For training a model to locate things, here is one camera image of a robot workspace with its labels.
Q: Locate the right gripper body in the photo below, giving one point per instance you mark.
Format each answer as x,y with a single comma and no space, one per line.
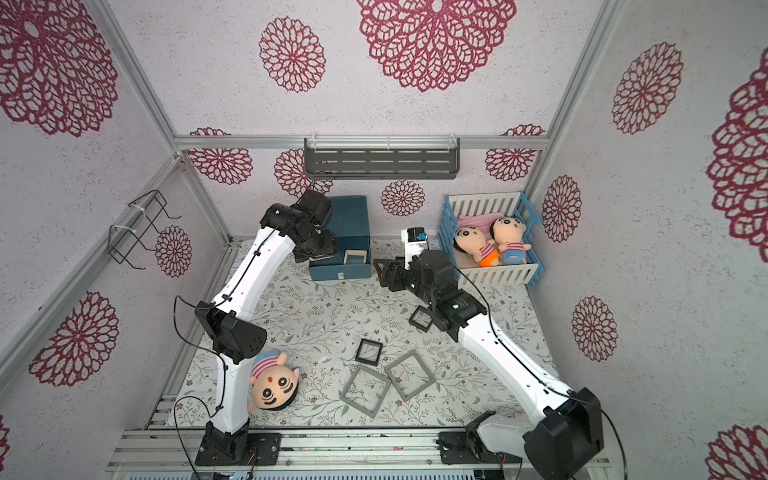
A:
399,275

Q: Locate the teal drawer cabinet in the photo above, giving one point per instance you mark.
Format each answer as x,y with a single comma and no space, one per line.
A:
349,222

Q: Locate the black brooch box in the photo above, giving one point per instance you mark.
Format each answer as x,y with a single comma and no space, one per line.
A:
421,319
369,352

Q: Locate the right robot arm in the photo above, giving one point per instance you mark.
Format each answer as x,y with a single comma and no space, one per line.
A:
564,430

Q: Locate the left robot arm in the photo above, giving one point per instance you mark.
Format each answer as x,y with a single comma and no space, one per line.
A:
228,318

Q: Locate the grey brooch box right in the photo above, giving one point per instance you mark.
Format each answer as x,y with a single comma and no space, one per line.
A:
409,375

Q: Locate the grey brooch box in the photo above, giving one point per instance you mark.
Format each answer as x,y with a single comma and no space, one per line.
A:
409,375
365,391

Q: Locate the grey brooch box left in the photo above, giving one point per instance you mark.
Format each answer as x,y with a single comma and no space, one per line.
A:
365,391

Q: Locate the plush doll orange pants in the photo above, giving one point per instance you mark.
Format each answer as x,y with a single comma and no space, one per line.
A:
473,242

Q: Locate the blue white toy crib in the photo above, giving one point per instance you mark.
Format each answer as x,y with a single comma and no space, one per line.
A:
488,238

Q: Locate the plush doll blue pants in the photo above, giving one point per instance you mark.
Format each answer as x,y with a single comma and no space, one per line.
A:
508,234

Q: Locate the large plush doll head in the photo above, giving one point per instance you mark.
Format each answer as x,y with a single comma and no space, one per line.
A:
273,384

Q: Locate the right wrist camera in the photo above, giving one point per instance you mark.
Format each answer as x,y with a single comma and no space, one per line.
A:
415,240

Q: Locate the grey wall shelf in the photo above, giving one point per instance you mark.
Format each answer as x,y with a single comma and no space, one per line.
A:
390,159

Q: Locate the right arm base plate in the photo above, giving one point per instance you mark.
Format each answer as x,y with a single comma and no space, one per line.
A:
466,446

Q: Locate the black wire rack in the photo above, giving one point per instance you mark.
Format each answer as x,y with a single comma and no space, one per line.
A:
146,210

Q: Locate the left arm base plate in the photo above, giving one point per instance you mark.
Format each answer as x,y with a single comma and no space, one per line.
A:
220,448

